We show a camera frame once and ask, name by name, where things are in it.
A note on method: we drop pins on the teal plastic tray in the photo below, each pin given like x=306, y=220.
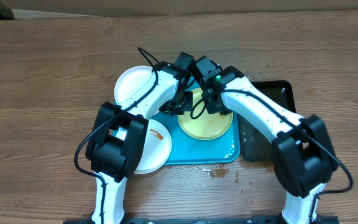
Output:
x=188, y=150

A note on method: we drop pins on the white plate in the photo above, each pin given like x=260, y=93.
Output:
x=146, y=150
x=131, y=81

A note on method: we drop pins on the yellow-green rimmed plate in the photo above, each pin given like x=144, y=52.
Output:
x=207, y=126

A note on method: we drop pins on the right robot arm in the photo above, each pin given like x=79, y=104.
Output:
x=303, y=154

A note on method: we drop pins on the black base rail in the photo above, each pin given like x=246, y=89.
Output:
x=260, y=219

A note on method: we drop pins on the black rectangular water tray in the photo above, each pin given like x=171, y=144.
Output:
x=254, y=146

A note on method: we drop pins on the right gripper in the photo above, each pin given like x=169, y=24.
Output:
x=215, y=109

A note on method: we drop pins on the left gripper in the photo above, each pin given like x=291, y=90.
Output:
x=188, y=106

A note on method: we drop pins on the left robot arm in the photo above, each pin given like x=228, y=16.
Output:
x=116, y=144

